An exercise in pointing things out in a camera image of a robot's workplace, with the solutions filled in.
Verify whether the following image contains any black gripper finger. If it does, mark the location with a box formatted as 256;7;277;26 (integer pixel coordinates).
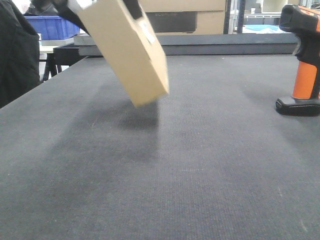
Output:
123;0;143;20
51;0;89;35

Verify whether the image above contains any small brown cardboard package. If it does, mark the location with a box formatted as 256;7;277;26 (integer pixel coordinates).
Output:
77;0;169;107

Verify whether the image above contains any large brown cardboard box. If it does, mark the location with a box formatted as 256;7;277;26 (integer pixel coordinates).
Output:
139;0;227;35

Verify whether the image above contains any orange black barcode scanner gun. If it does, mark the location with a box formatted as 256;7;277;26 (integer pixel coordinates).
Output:
275;4;320;117

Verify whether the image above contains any blue plastic bin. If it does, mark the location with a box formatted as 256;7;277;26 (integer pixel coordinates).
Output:
25;16;80;40

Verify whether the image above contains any white barcode label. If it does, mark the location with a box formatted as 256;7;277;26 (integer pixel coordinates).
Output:
139;20;156;44

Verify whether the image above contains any black bag in bin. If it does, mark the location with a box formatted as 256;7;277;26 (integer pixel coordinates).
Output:
23;0;58;16

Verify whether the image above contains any black side table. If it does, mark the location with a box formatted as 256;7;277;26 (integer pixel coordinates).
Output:
39;43;85;82

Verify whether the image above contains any black jacket on chair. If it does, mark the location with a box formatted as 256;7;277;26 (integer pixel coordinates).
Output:
0;0;40;107

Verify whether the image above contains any light blue cloth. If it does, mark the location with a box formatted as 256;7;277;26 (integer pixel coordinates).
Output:
242;24;284;34

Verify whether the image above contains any black vertical post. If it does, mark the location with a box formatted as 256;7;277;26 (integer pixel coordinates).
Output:
237;0;246;34

